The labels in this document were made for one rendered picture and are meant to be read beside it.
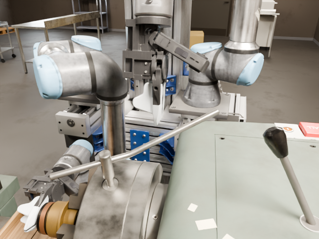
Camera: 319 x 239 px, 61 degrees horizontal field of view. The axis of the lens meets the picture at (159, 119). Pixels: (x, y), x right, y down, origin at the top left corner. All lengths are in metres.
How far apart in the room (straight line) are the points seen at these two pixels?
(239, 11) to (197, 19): 8.55
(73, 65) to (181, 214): 0.47
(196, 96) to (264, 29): 6.74
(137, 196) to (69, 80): 0.36
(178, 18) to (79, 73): 0.59
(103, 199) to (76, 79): 0.33
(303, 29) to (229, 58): 8.69
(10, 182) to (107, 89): 0.58
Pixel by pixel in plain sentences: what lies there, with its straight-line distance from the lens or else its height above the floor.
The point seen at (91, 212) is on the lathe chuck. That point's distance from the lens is 0.55.
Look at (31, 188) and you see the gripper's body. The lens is 0.81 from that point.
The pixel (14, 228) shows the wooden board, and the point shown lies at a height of 0.88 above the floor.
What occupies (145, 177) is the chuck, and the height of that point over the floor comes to 1.24.
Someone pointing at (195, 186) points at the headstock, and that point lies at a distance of 0.53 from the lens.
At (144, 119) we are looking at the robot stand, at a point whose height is 1.07.
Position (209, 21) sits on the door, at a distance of 9.44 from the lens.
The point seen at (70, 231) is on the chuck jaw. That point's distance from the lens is 0.68.
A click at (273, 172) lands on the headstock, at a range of 0.60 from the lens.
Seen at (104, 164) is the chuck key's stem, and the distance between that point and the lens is 0.51.
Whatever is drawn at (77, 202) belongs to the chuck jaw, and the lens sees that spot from 0.70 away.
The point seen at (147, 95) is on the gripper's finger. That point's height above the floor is 1.39.
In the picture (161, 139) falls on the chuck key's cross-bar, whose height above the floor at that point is 1.33.
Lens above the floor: 1.60
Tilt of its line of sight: 27 degrees down
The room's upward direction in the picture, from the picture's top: straight up
